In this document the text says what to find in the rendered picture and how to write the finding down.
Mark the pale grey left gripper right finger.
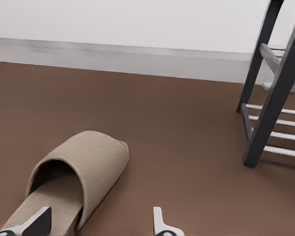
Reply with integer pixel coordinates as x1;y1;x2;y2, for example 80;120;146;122
152;206;185;236

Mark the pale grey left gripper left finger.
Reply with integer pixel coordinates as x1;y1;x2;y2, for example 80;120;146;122
0;206;53;236

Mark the dark grey shoe rack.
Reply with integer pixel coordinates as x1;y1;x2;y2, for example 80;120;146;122
236;0;295;168

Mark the beige fabric slipper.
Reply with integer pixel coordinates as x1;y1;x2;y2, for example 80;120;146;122
0;130;130;236

